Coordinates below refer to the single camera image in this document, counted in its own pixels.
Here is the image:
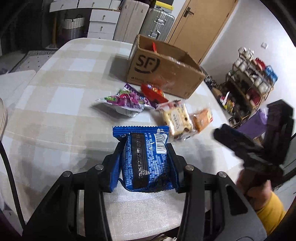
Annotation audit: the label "blue cookie packet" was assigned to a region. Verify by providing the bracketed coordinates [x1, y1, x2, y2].
[112, 126, 179, 193]

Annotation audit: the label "red chips bag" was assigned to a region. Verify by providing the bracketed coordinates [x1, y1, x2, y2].
[152, 42, 158, 53]

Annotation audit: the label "yellow sleeve forearm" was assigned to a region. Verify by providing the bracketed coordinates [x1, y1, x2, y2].
[255, 191, 285, 236]

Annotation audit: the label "person's right hand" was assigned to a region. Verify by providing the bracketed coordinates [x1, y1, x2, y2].
[236, 169, 272, 210]

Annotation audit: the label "clear cookie package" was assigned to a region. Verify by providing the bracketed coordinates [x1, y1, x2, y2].
[157, 100, 194, 140]

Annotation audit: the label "orange bread package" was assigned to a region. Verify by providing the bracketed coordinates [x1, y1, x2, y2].
[192, 108, 213, 133]

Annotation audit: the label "purple candy bag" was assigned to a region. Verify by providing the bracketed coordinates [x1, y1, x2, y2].
[96, 84, 156, 118]

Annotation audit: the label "checkered tablecloth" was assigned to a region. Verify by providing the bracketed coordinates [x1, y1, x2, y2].
[2, 38, 241, 240]

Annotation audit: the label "wooden shoe rack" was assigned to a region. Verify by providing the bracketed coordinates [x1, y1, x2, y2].
[219, 47, 278, 128]

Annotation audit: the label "small red snack packet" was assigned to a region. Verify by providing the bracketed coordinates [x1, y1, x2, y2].
[140, 84, 168, 104]

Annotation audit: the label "brown SF cardboard box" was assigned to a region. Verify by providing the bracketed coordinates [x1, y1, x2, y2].
[126, 35, 205, 99]

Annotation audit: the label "woven laundry basket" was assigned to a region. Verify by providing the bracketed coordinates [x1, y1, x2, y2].
[62, 15, 85, 41]

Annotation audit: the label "wooden door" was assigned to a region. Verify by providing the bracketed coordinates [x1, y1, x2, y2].
[166, 0, 237, 64]

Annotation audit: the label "silver suitcase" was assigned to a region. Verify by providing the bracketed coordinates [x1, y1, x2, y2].
[139, 8, 175, 42]

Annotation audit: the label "white drawer desk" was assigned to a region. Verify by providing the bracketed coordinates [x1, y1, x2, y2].
[50, 0, 122, 40]

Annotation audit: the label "white suitcase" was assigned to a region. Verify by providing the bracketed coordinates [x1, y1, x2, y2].
[113, 0, 149, 43]

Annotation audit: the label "stacked shoe boxes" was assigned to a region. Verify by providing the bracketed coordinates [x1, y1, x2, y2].
[154, 1, 174, 14]

